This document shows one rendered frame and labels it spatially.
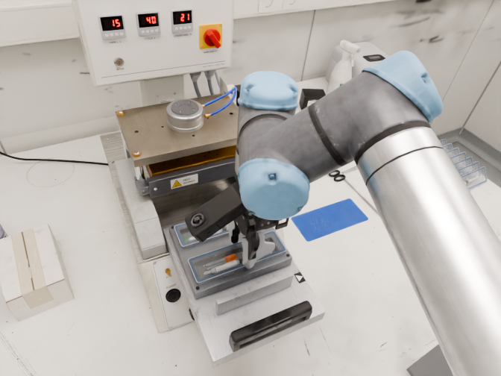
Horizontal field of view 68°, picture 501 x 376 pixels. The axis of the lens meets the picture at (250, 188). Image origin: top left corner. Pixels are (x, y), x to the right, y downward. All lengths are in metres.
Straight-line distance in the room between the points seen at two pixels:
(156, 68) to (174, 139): 0.19
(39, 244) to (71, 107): 0.55
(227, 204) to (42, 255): 0.55
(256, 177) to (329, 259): 0.72
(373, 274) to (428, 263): 0.76
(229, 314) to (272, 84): 0.41
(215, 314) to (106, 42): 0.58
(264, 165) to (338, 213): 0.82
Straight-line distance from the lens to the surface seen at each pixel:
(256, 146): 0.40
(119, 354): 0.92
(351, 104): 0.37
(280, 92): 0.46
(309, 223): 1.13
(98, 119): 1.45
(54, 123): 1.43
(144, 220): 0.78
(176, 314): 0.90
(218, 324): 0.68
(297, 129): 0.38
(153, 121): 0.85
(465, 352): 0.32
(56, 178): 1.31
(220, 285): 0.69
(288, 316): 0.66
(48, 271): 0.96
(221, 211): 0.57
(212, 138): 0.79
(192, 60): 0.92
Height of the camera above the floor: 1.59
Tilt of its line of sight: 44 degrees down
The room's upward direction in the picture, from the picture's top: 7 degrees clockwise
